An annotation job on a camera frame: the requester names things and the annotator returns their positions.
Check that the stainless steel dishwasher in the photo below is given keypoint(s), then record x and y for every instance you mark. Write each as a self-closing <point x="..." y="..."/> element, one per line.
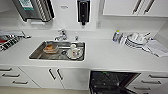
<point x="113" y="83"/>

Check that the white bowl with cup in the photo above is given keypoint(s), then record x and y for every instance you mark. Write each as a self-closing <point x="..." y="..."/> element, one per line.
<point x="75" y="52"/>

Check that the small chrome sink knob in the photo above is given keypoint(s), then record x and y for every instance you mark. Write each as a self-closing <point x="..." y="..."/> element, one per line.
<point x="76" y="38"/>

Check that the chrome sink faucet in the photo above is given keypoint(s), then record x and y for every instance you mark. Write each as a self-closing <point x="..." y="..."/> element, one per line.
<point x="61" y="35"/>

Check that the orange food container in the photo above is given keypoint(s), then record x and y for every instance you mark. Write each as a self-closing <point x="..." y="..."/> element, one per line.
<point x="50" y="48"/>

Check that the black soap dispenser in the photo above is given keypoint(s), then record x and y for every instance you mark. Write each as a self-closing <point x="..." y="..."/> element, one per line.
<point x="83" y="11"/>

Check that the white double-door base cabinet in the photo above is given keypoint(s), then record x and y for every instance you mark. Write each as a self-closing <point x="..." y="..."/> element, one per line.
<point x="63" y="78"/>

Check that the stainless steel sink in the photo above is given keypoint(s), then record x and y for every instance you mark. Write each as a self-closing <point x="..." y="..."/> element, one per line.
<point x="36" y="55"/>

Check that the stacked white dishes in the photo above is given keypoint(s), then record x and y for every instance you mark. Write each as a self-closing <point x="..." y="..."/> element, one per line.
<point x="136" y="40"/>

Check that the steel paper towel dispenser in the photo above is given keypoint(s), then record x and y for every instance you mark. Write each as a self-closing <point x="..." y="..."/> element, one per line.
<point x="33" y="8"/>

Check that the white drawer stack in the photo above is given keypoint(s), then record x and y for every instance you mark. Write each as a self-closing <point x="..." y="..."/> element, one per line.
<point x="13" y="77"/>
<point x="151" y="81"/>

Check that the white wall outlet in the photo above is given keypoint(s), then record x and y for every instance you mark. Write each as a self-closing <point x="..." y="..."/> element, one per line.
<point x="98" y="24"/>

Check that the small wall label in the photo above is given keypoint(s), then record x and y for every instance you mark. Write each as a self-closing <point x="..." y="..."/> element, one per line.
<point x="64" y="6"/>

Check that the white wall cabinet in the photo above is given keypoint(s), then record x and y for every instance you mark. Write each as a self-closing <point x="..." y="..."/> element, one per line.
<point x="133" y="6"/>

